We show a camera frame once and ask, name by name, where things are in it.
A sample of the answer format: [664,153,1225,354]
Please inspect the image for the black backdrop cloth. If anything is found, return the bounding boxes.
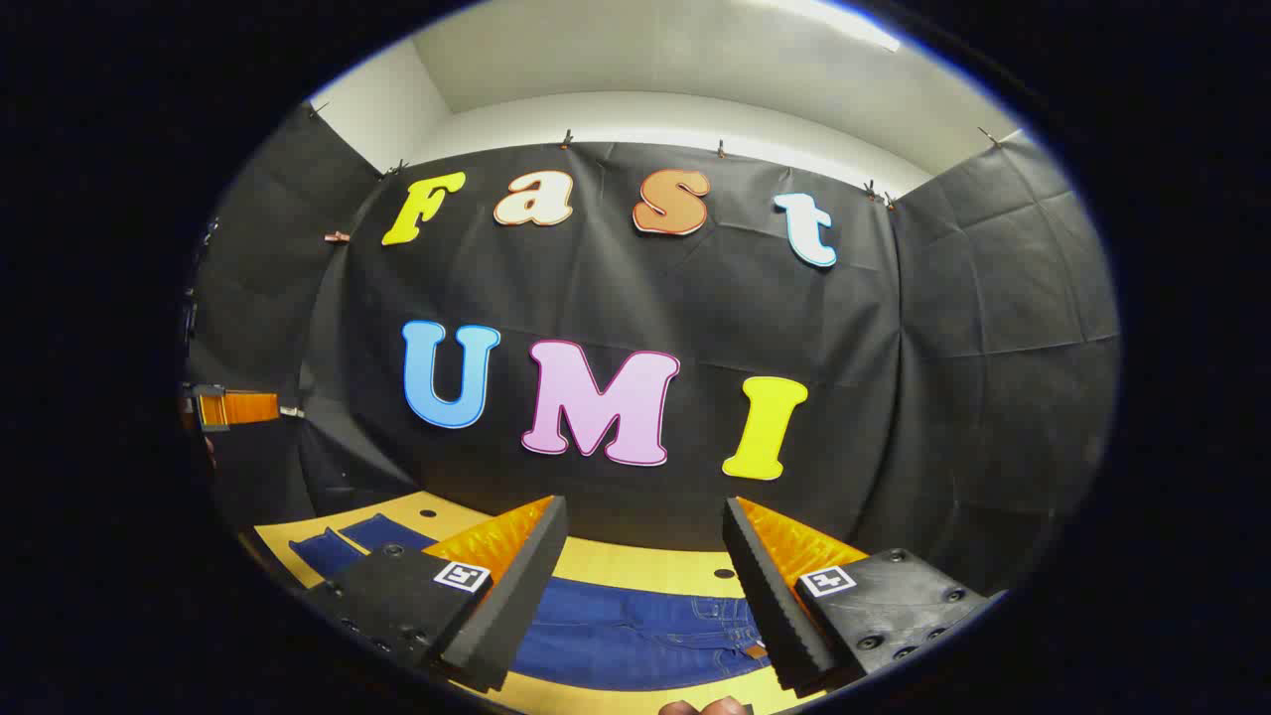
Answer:
[184,99,1123,607]

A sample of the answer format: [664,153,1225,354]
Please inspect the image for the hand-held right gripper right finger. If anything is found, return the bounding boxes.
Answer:
[722,496,994,698]

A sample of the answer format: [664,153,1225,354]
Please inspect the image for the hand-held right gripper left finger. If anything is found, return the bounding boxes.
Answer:
[301,495,570,694]

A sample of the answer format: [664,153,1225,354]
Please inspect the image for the blue denim jeans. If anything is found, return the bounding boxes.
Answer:
[288,513,771,693]

